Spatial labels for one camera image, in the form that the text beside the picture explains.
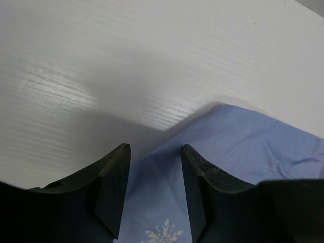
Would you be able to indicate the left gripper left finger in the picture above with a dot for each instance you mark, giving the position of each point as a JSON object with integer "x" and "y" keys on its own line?
{"x": 85, "y": 206}

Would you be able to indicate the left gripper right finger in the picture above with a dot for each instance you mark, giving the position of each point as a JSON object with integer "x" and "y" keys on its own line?
{"x": 223, "y": 208}

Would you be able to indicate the blue printed cloth placemat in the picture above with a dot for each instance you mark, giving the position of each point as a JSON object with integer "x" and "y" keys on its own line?
{"x": 248, "y": 145}

